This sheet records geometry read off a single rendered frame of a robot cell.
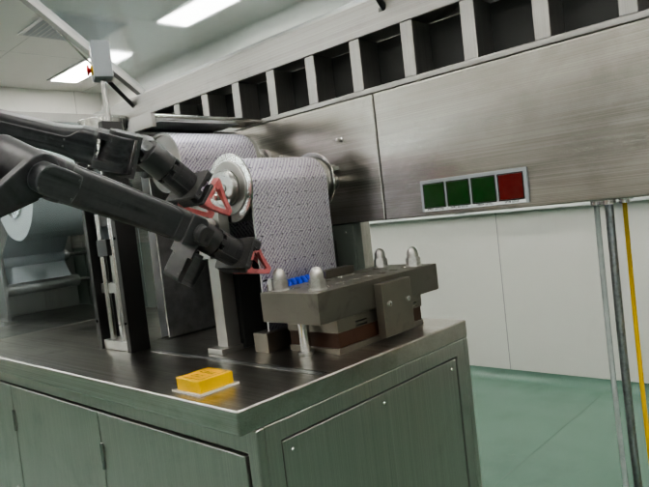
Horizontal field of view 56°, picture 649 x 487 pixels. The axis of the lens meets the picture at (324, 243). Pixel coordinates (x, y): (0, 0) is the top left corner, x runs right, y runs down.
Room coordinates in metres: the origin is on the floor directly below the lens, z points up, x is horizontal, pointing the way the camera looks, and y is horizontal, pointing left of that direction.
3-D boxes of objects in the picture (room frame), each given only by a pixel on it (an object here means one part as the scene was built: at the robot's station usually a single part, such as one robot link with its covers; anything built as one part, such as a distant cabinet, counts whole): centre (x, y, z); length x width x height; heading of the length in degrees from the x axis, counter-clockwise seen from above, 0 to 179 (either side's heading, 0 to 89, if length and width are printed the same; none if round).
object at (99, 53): (1.72, 0.57, 1.66); 0.07 x 0.07 x 0.10; 24
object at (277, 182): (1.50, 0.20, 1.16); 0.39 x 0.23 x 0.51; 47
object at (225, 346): (1.31, 0.24, 1.05); 0.06 x 0.05 x 0.31; 137
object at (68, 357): (1.99, 0.84, 0.88); 2.52 x 0.66 x 0.04; 47
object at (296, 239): (1.36, 0.06, 1.11); 0.23 x 0.01 x 0.18; 137
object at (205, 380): (1.04, 0.23, 0.91); 0.07 x 0.07 x 0.02; 47
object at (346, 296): (1.31, -0.06, 1.00); 0.40 x 0.16 x 0.06; 137
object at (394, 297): (1.26, -0.13, 0.96); 0.10 x 0.03 x 0.11; 137
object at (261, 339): (1.36, 0.06, 0.92); 0.28 x 0.04 x 0.04; 137
